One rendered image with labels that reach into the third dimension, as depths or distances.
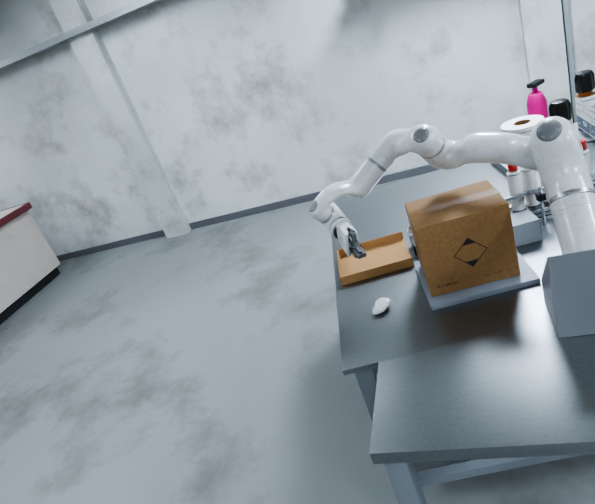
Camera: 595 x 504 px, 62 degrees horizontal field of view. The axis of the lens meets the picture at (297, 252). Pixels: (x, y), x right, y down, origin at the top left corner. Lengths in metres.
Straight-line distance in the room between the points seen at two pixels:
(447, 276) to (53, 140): 5.62
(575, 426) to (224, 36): 4.75
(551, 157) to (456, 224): 0.34
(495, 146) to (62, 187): 5.90
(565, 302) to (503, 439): 0.42
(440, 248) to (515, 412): 0.58
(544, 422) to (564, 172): 0.68
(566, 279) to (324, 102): 4.07
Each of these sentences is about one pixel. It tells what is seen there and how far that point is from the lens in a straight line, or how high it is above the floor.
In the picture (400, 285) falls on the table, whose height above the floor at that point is 0.83.
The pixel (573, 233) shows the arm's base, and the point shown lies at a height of 1.09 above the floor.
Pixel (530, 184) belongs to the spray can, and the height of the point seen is 0.98.
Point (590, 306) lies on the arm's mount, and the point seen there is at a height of 0.92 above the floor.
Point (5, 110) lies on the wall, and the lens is 6.99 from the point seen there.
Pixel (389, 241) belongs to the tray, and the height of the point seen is 0.84.
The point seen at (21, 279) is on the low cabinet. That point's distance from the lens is 6.55.
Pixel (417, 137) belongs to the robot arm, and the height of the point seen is 1.36.
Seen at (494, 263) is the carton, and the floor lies 0.92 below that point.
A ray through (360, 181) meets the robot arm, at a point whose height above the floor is 1.24.
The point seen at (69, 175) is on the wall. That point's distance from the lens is 6.79.
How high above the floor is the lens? 1.84
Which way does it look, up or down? 24 degrees down
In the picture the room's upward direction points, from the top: 21 degrees counter-clockwise
